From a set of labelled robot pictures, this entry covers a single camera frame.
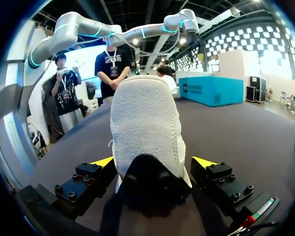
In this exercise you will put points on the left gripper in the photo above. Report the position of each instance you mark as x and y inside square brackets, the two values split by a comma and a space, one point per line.
[193, 39]

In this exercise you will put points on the person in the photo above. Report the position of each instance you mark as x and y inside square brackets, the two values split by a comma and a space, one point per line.
[169, 68]
[64, 98]
[169, 81]
[110, 71]

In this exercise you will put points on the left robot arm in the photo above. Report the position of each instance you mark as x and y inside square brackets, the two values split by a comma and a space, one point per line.
[71, 29]

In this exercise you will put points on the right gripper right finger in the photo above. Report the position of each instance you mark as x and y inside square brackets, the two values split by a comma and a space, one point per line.
[221, 183]

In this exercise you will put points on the white knit shoe black heel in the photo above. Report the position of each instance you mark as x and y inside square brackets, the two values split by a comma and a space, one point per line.
[145, 123]

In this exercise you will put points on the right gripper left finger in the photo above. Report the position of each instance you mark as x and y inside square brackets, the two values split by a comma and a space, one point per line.
[81, 186]

